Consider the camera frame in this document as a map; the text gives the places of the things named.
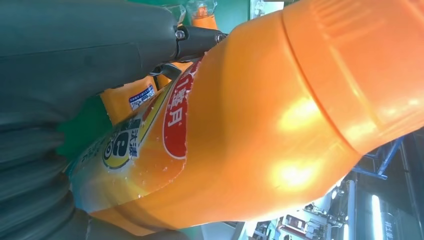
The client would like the blue metal rack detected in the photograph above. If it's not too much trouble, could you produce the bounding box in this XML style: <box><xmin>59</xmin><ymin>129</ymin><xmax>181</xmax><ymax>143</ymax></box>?
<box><xmin>351</xmin><ymin>135</ymin><xmax>406</xmax><ymax>181</ymax></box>

